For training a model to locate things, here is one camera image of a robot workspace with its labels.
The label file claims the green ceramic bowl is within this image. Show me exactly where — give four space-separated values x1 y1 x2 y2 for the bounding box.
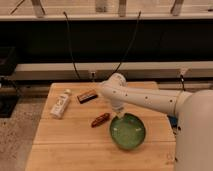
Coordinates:
109 113 146 150

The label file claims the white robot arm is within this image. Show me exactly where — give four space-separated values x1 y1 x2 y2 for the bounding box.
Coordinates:
100 73 213 171

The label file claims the red brown snack wrapper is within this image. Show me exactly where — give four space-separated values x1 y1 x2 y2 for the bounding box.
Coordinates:
91 113 110 128

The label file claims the brown black chocolate bar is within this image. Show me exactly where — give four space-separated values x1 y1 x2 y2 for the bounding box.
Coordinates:
77 90 98 104

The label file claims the white lotion bottle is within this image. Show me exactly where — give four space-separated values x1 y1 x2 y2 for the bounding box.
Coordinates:
50 89 71 119

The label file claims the black bin at left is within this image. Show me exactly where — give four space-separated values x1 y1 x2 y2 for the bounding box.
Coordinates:
0 46 19 118

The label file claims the right black hanging cable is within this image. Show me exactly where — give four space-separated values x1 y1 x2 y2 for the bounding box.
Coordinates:
107 10 142 81

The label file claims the black hanging cable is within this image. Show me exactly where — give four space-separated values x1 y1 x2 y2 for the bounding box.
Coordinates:
62 11 82 81
107 10 142 81

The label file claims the white wall outlet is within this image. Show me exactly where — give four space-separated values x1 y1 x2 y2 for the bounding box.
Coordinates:
89 71 96 81

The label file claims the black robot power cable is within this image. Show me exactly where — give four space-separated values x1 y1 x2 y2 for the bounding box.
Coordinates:
179 75 185 92

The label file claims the left black hanging cable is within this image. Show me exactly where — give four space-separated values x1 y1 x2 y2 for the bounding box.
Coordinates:
62 11 82 81

